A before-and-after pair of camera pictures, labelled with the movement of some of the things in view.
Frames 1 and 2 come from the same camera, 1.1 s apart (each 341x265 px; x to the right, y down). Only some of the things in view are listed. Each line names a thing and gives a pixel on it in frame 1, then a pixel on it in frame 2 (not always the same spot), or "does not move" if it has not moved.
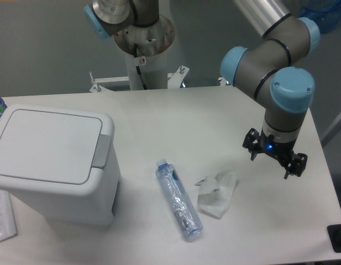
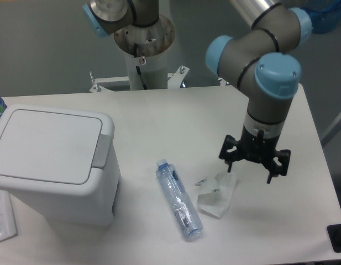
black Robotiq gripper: [282, 150] -> [257, 148]
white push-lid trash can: [63, 163] does not move
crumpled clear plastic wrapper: [215, 193] does not move
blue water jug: [326, 14] does not move
